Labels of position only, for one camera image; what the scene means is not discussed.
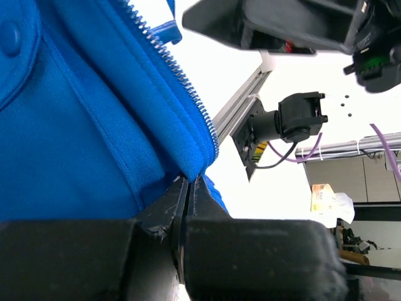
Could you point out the aluminium camera mast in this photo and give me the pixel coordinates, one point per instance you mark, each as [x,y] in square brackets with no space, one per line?
[233,112]

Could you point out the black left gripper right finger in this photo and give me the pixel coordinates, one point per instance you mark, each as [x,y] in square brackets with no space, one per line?
[201,204]

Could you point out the orange box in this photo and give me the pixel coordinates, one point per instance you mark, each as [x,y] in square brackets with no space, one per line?
[322,198]

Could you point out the blue zip jacket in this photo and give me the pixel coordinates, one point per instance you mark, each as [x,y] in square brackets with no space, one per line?
[97,118]

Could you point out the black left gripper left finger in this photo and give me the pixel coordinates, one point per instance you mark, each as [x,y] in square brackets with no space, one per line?
[165,217]

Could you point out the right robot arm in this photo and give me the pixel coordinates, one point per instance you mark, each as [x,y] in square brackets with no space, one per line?
[367,31]

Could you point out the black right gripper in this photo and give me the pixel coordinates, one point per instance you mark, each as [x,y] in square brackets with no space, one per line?
[268,25]

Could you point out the black top camera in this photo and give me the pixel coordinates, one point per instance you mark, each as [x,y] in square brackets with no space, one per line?
[297,118]

